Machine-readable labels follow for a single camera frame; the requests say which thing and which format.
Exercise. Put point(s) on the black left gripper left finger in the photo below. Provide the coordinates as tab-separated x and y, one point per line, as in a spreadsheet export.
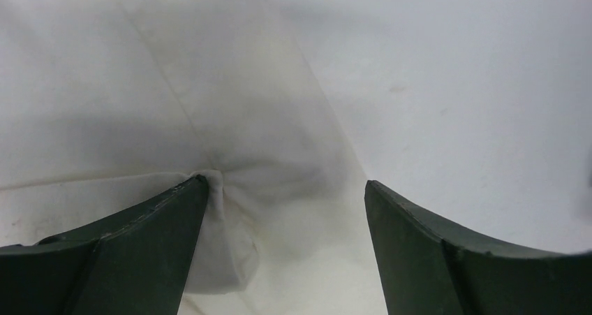
135	261

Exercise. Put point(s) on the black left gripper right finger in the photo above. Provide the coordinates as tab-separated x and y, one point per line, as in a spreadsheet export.
431	265

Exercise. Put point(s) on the cream white t shirt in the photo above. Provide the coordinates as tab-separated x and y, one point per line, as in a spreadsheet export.
106	102

